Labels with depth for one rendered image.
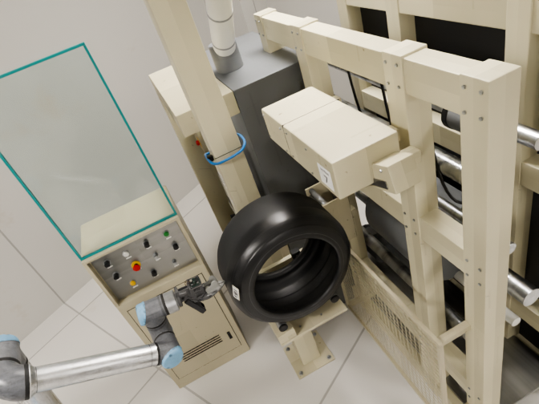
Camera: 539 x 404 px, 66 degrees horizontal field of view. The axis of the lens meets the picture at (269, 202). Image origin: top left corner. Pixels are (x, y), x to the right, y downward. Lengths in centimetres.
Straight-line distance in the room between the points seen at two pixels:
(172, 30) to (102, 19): 277
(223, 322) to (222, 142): 143
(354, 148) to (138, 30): 352
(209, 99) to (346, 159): 68
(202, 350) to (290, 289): 105
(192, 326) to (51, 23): 277
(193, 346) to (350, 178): 190
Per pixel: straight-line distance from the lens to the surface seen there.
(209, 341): 296
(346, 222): 224
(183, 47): 169
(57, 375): 171
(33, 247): 426
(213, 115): 178
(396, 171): 134
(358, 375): 288
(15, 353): 178
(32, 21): 415
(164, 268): 255
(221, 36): 219
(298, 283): 217
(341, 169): 134
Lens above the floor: 249
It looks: 35 degrees down
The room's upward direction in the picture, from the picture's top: 20 degrees counter-clockwise
